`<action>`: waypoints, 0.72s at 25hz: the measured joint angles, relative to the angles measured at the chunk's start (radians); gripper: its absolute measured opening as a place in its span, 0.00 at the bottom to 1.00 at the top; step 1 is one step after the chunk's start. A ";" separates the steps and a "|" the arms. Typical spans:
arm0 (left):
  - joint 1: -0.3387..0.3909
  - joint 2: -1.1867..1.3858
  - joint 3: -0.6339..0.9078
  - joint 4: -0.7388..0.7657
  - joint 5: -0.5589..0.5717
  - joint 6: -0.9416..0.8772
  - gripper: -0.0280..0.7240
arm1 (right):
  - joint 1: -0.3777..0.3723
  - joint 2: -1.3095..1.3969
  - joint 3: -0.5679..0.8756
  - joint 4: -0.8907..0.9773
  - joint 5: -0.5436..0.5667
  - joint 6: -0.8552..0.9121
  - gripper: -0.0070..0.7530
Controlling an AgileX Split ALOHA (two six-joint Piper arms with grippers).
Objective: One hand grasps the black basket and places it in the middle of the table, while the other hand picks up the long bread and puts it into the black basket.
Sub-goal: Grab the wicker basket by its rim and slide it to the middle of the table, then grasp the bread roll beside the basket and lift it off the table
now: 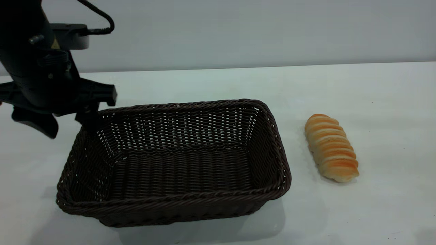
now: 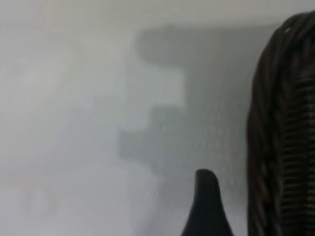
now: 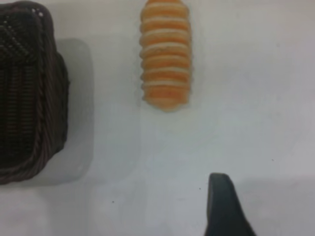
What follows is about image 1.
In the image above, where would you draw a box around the orange ridged bread roll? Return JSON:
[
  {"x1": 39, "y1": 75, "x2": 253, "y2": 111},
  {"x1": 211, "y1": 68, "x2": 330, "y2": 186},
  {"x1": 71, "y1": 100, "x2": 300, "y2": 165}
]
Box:
[{"x1": 304, "y1": 114, "x2": 360, "y2": 183}]

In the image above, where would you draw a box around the dark brown wicker basket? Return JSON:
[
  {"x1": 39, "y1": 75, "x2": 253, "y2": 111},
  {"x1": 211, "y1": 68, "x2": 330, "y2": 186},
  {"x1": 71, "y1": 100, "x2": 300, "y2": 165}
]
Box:
[{"x1": 56, "y1": 99, "x2": 292, "y2": 228}]

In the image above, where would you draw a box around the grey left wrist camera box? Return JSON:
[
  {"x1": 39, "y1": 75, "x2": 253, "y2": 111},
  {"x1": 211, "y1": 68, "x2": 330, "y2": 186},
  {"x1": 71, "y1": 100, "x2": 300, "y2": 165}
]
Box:
[{"x1": 50, "y1": 23, "x2": 90, "y2": 51}]

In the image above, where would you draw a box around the black camera cable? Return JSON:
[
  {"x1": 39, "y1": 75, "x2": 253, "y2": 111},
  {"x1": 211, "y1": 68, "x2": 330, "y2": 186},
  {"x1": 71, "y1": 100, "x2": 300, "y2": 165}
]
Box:
[{"x1": 77, "y1": 0, "x2": 115, "y2": 36}]

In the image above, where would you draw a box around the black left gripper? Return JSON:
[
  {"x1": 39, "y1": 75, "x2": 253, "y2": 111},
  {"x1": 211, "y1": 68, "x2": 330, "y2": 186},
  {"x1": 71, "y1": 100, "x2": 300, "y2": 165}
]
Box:
[{"x1": 0, "y1": 49, "x2": 118, "y2": 140}]

